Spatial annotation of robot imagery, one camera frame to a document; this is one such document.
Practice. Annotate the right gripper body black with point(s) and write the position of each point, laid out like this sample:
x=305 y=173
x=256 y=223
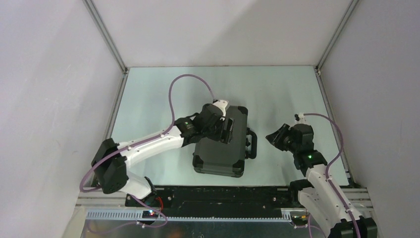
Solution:
x=284 y=140

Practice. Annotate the black poker set case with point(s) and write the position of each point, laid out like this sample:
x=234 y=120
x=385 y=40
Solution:
x=217 y=158

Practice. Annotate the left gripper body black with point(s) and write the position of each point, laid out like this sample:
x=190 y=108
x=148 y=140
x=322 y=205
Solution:
x=222 y=128

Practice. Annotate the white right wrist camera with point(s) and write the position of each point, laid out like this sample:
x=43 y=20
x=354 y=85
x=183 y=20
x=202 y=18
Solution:
x=300 y=118

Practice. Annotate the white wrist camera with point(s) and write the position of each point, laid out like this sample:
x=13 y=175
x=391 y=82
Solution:
x=300 y=118
x=223 y=105

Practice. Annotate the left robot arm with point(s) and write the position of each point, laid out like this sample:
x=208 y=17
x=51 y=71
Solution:
x=113 y=160

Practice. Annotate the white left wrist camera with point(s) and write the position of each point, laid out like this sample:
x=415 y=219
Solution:
x=223 y=105

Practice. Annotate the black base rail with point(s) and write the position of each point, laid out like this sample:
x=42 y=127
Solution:
x=225 y=202

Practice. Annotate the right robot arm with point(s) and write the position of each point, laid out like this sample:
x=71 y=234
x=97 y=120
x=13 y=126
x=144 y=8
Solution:
x=318 y=192

